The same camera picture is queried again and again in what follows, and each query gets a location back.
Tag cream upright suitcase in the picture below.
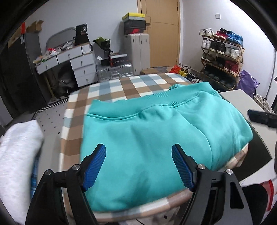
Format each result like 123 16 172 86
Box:
124 33 151 77

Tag black bag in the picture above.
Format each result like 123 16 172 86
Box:
75 23 90 46

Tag black backpack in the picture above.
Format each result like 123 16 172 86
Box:
53 65 76 98

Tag dark wardrobe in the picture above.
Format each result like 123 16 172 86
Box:
0 41 20 118

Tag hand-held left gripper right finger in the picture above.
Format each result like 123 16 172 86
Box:
172 144 253 225

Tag grey shoe box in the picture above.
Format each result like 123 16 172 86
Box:
123 20 145 28

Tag wooden shoe rack with shoes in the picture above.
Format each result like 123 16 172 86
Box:
199 28 244 87

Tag wooden door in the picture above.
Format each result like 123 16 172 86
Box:
137 0 181 68

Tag thin metal pole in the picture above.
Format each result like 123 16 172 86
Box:
266 74 274 100

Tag white side table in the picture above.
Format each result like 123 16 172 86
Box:
218 90 273 181

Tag flower bouquet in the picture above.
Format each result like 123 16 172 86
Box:
93 37 114 58

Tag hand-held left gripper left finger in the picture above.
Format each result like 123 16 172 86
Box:
25 143 107 225

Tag small open cardboard box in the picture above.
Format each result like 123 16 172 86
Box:
26 20 44 33

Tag white folded garment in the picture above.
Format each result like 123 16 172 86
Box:
0 120 45 224

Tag red yellow plastic bag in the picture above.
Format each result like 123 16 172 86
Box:
169 65 189 76

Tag checkered tablecloth table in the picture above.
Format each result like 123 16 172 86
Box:
58 72 249 221

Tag scattered loose shoes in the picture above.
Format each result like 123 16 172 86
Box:
178 63 204 84

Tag large cardboard box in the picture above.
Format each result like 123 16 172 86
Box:
7 27 22 48

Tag purple plastic bag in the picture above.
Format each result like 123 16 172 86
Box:
237 70 260 98

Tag black tall cabinet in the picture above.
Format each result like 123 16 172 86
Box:
6 32 47 106

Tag white drawer desk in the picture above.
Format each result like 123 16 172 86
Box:
35 43 97 87

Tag teal zip jacket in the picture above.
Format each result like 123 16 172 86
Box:
81 82 253 212

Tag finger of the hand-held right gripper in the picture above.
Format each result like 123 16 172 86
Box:
248 110 277 128

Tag pile of desk clutter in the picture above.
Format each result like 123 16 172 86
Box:
33 41 76 64

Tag yellow shoe box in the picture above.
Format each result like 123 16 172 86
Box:
122 12 146 22

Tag white dotted floor mat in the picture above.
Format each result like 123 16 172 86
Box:
35 98 70 135

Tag silver suitcase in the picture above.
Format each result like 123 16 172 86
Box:
96 61 134 82

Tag white wicker basket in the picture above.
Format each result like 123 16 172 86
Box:
253 93 276 113

